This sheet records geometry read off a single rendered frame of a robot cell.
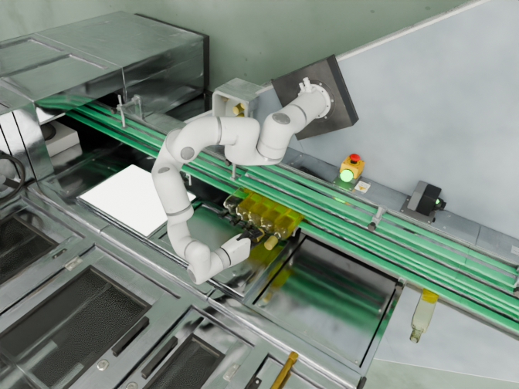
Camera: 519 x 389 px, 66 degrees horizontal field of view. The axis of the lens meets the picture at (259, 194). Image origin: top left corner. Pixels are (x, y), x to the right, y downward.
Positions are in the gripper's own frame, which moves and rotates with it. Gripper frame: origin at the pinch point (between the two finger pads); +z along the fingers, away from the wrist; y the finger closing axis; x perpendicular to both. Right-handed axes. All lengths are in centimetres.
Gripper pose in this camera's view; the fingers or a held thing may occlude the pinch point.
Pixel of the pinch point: (256, 237)
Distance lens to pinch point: 148.4
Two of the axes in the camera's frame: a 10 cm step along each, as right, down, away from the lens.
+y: 0.9, -7.6, -6.5
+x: -6.7, -5.3, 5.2
